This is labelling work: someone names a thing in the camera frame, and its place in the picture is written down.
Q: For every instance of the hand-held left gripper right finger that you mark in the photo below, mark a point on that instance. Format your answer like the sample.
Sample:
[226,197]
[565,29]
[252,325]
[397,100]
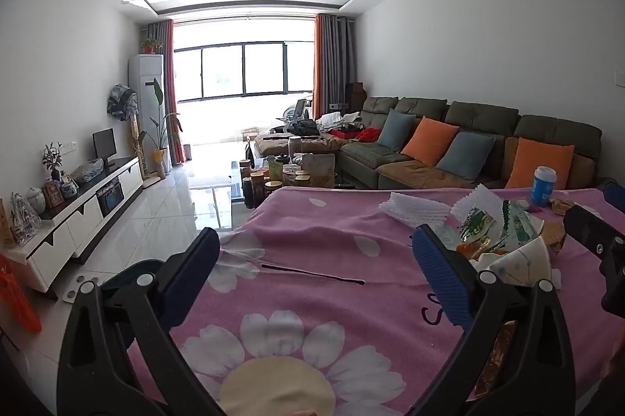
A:
[439,274]

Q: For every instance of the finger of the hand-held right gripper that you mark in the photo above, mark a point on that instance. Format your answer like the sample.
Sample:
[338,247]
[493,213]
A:
[583,225]
[616,195]

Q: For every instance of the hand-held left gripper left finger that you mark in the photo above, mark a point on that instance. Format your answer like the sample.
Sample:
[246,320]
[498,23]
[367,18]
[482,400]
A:
[198,257]

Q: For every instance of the gold snack wrapper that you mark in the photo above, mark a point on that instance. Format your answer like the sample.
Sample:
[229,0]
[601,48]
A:
[495,357]
[564,206]
[554,238]

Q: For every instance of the orange peel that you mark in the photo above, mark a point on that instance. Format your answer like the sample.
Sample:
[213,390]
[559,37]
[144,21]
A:
[473,250]

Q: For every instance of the white foam fruit net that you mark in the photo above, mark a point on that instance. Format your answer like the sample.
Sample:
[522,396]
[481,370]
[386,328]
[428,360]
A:
[415,208]

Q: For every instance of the blue cup with white lid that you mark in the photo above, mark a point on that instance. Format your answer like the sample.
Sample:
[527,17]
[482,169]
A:
[543,186]

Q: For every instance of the white dotted paper cup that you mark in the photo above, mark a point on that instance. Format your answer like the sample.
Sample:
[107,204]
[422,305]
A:
[522,257]

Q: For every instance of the green white plastic wrapper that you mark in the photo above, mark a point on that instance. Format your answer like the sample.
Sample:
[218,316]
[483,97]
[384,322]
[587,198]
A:
[512,223]

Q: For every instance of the orange cushion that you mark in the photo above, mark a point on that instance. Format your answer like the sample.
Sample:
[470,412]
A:
[429,141]
[537,162]

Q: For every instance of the group of glass jars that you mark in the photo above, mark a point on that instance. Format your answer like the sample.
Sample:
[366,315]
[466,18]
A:
[259,186]

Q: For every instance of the tall plant in yellow pot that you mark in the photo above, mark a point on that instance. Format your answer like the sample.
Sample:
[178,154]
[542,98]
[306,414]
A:
[158,155]

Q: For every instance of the white black tv cabinet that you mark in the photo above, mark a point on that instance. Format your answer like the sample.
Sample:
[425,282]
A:
[83,220]

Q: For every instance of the pink flowered blanket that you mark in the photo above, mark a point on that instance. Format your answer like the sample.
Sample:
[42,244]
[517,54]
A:
[317,240]

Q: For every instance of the white bathroom scale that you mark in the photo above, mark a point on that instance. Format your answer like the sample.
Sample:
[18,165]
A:
[80,288]

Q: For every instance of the blue grey cushion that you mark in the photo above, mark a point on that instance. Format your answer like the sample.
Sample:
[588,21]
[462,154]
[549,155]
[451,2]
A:
[395,130]
[466,155]

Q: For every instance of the patterned plastic bag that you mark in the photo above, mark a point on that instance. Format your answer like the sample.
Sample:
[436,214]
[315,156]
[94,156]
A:
[88,171]

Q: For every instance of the green sofa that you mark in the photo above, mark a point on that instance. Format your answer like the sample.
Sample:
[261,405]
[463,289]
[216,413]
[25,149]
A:
[488,115]

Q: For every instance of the blue white porcelain vase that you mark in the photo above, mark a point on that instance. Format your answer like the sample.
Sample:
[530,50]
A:
[68,186]

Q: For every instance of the small black monitor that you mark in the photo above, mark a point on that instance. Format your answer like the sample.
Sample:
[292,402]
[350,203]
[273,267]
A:
[104,142]

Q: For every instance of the brown kraft snack bag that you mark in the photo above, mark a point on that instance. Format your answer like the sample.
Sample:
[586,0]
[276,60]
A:
[320,169]

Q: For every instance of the red cloth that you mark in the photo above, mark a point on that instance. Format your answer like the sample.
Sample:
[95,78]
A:
[371,135]

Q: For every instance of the brown ottoman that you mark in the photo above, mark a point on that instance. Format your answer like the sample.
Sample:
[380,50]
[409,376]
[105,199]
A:
[317,145]

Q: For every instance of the grey orange curtain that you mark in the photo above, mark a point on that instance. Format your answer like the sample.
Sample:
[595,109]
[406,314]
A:
[163,93]
[332,64]

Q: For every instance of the black bag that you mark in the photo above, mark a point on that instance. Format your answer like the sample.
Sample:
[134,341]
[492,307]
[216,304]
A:
[306,127]

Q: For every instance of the white ceramic jar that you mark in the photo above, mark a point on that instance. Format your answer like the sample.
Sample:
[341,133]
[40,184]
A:
[35,200]

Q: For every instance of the cloth covered standing fan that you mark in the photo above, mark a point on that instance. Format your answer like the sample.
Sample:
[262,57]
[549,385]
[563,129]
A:
[122,101]

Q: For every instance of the glass ornament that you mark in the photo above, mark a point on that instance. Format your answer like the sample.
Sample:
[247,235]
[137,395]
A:
[24,220]

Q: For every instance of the white grey chair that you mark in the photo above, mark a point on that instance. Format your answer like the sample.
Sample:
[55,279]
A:
[299,108]

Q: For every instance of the pile of white cloths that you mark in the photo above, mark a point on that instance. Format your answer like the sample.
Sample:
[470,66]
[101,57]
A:
[339,120]

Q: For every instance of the orange plastic bag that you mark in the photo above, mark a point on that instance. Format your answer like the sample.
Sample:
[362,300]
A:
[17,299]

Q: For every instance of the white standing air conditioner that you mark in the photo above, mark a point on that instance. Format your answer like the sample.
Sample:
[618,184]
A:
[146,79]

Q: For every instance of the black framed window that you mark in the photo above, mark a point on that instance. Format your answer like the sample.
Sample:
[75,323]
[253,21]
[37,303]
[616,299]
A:
[244,69]

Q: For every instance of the tall printed box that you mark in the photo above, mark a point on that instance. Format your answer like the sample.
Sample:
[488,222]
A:
[6,223]

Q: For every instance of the brown wooden cabinet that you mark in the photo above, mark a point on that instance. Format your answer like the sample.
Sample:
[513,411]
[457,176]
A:
[355,96]

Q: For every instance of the small green potted plant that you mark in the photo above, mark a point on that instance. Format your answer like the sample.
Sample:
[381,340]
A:
[151,45]

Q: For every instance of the wooden picture frame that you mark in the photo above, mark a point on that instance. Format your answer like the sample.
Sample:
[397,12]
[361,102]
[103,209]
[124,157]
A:
[52,195]

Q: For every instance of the white wall socket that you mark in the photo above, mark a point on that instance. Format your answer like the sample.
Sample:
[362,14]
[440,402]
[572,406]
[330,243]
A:
[70,147]

